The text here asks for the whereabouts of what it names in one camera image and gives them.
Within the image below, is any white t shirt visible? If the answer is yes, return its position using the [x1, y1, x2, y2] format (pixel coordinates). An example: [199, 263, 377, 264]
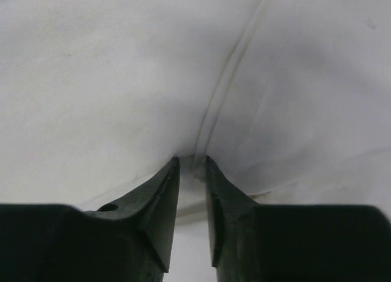
[0, 0, 391, 282]

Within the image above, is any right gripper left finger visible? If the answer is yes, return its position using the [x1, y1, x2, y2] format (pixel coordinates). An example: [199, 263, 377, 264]
[1, 157, 180, 281]

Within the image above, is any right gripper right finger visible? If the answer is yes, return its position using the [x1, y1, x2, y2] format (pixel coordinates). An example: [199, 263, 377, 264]
[205, 157, 390, 281]

